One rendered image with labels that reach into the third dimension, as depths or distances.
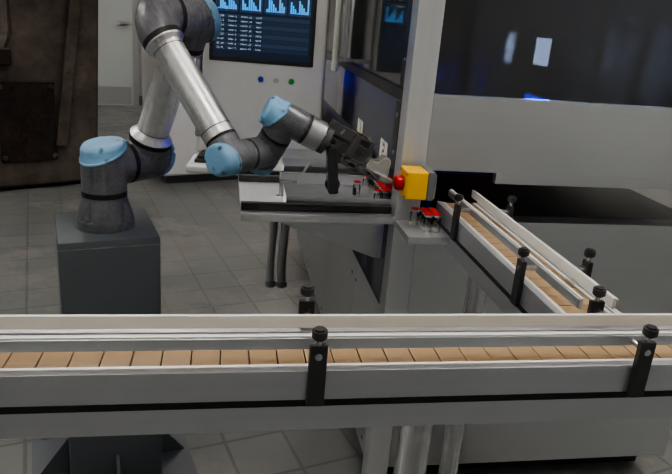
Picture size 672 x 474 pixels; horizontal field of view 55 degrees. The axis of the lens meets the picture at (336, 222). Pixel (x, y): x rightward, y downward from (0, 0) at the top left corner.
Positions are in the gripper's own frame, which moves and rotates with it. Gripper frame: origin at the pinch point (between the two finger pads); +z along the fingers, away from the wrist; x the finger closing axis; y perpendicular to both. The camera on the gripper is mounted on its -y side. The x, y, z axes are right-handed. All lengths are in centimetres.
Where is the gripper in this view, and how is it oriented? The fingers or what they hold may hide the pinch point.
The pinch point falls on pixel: (387, 182)
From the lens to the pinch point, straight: 160.9
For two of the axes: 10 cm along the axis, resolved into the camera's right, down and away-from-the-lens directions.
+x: -1.6, -3.2, 9.3
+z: 8.6, 4.2, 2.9
